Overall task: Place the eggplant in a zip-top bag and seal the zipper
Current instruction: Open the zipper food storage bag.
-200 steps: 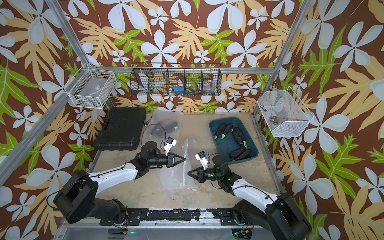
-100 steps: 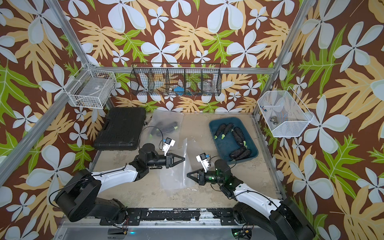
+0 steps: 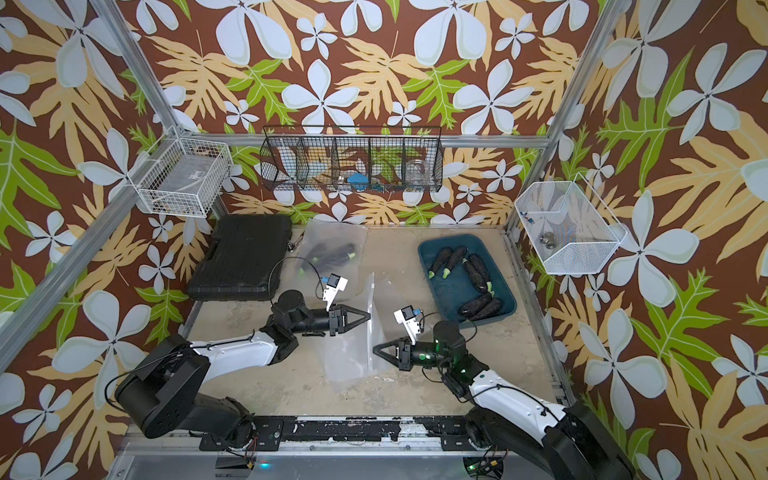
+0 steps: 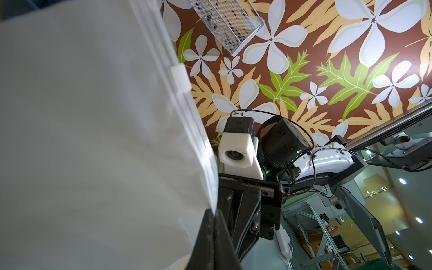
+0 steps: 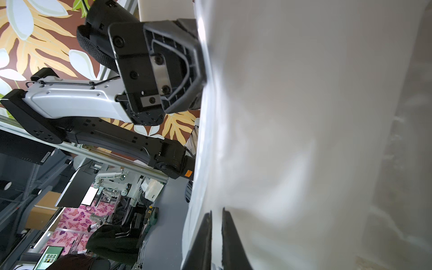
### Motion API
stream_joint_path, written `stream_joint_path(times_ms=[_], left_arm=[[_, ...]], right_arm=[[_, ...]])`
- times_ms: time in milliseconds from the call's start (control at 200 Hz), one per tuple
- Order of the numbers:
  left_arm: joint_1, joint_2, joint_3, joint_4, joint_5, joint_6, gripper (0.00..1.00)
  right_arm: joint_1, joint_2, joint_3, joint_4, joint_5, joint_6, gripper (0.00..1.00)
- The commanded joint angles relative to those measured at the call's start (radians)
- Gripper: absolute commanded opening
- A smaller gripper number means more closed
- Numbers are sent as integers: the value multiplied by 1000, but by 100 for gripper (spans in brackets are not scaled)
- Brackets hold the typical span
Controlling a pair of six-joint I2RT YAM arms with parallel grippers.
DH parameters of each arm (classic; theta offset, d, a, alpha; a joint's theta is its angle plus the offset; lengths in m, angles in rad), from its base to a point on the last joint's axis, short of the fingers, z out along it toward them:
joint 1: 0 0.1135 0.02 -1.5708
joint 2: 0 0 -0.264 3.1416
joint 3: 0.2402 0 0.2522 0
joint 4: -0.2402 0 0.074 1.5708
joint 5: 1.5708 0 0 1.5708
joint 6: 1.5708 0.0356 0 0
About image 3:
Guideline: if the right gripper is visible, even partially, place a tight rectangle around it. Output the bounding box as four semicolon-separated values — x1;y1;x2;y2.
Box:
375;337;454;374

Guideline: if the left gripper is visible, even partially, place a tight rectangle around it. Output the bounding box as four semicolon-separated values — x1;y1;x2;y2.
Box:
289;302;368;338

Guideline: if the clear zip-top bag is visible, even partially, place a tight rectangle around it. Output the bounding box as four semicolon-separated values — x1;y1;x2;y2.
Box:
288;220;368;302
320;272;433;385

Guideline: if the purple eggplant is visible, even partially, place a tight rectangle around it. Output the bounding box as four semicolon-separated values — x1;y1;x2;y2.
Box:
308;242;357;269

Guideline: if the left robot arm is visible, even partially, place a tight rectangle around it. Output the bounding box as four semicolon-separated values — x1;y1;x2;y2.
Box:
110;274;371;451

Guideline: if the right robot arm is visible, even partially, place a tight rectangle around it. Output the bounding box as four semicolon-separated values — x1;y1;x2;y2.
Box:
372;306;636;479

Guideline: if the stack of clear bags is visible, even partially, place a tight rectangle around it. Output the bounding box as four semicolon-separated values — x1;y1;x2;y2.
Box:
311;287;421;391

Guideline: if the pile of eggplants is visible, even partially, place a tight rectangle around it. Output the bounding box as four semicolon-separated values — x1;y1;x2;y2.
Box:
427;245;504;322

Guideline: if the teal plastic bin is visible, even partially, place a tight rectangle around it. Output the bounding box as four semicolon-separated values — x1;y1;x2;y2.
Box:
417;234;517;326

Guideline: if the black tool case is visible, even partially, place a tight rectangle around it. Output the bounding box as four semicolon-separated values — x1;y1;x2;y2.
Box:
186;214;292;302

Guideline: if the white mesh basket right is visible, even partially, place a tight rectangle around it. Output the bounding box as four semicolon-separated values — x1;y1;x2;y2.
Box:
515;174;628;276

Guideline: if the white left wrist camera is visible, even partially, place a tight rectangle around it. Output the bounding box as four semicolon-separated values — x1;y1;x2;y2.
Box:
321;273;348;311

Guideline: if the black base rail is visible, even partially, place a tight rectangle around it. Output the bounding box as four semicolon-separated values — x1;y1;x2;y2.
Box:
190;409;518;455

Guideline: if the black wire basket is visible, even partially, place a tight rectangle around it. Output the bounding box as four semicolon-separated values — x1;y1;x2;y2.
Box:
257;125;444;192

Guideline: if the white wire basket left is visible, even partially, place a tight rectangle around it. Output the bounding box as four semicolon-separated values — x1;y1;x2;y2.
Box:
130;127;233;218

